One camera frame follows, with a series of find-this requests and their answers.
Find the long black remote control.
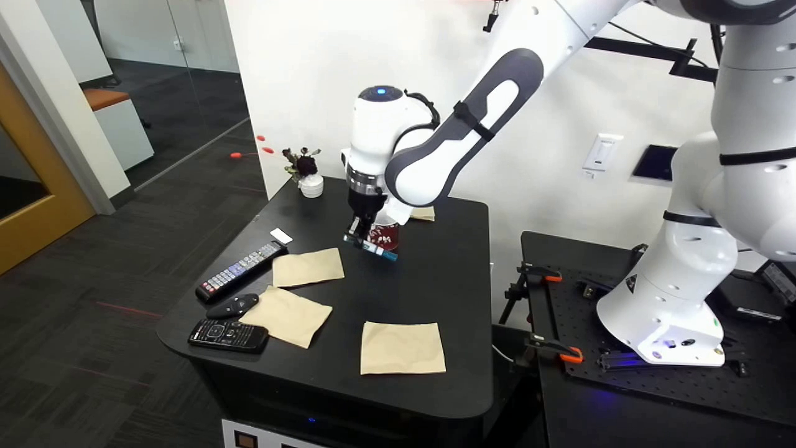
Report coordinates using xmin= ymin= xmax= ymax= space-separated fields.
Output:
xmin=194 ymin=239 xmax=288 ymax=304

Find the white bench wooden top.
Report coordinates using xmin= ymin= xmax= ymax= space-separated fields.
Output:
xmin=82 ymin=85 xmax=156 ymax=173

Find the black wall panel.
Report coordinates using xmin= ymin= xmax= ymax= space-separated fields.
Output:
xmin=629 ymin=141 xmax=685 ymax=183

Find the small black remote control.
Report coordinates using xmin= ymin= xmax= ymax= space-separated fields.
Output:
xmin=205 ymin=292 xmax=262 ymax=323

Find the small white flower vase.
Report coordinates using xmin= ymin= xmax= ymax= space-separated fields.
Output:
xmin=282 ymin=145 xmax=327 ymax=201

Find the white wall switch plate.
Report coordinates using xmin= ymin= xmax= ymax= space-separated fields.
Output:
xmin=581 ymin=132 xmax=628 ymax=180

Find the wooden door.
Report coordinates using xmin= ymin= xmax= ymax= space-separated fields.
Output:
xmin=0 ymin=65 xmax=97 ymax=278

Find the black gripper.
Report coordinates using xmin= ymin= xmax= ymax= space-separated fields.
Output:
xmin=342 ymin=182 xmax=389 ymax=247

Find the wide black remote control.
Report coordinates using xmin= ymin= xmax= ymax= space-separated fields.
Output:
xmin=188 ymin=319 xmax=271 ymax=356

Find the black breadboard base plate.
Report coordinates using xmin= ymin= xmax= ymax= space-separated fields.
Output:
xmin=518 ymin=228 xmax=796 ymax=431

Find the white cabinet front panel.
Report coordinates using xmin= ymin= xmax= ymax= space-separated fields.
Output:
xmin=220 ymin=416 xmax=328 ymax=448

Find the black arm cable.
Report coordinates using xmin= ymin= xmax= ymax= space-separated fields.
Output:
xmin=400 ymin=87 xmax=444 ymax=132

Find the black mounting bar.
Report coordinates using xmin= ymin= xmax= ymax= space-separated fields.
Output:
xmin=584 ymin=33 xmax=721 ymax=85

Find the orange handled black clamp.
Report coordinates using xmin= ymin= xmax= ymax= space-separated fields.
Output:
xmin=496 ymin=323 xmax=587 ymax=371
xmin=499 ymin=262 xmax=567 ymax=335

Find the red mug white inside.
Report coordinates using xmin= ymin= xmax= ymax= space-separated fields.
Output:
xmin=365 ymin=222 xmax=403 ymax=255

